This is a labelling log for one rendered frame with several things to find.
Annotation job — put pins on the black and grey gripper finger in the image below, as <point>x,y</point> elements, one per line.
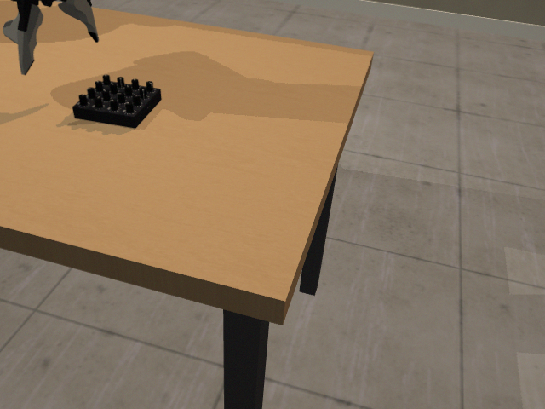
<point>23,31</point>
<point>81,10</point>

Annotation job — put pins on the black knob box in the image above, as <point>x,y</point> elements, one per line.
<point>97,109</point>

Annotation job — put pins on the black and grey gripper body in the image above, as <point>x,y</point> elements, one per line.
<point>49,2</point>

